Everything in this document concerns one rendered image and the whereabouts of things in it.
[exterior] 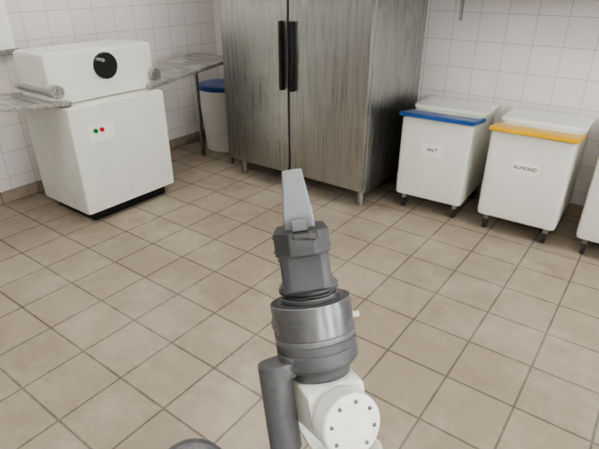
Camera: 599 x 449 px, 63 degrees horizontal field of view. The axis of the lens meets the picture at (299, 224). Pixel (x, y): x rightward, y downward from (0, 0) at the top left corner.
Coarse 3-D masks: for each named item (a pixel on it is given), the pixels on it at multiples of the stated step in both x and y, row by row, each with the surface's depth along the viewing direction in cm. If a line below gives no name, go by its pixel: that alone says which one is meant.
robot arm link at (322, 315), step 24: (288, 240) 47; (312, 240) 47; (288, 264) 49; (312, 264) 49; (288, 288) 49; (312, 288) 49; (288, 312) 50; (312, 312) 49; (336, 312) 50; (288, 336) 50; (312, 336) 49; (336, 336) 50
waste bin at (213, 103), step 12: (204, 84) 496; (216, 84) 496; (204, 96) 487; (216, 96) 481; (204, 108) 495; (216, 108) 487; (204, 120) 505; (216, 120) 494; (216, 132) 500; (216, 144) 508
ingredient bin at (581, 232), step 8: (592, 184) 301; (592, 192) 302; (592, 200) 303; (584, 208) 309; (592, 208) 305; (584, 216) 310; (592, 216) 307; (584, 224) 311; (592, 224) 308; (584, 232) 313; (592, 232) 310; (584, 240) 320; (592, 240) 312; (584, 248) 320
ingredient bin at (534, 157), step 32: (512, 128) 314; (544, 128) 324; (576, 128) 318; (512, 160) 323; (544, 160) 311; (576, 160) 317; (480, 192) 345; (512, 192) 331; (544, 192) 319; (544, 224) 326
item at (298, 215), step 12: (300, 168) 49; (288, 180) 49; (300, 180) 49; (288, 192) 49; (300, 192) 49; (288, 204) 49; (300, 204) 49; (288, 216) 50; (300, 216) 50; (312, 216) 50; (288, 228) 50; (300, 228) 49
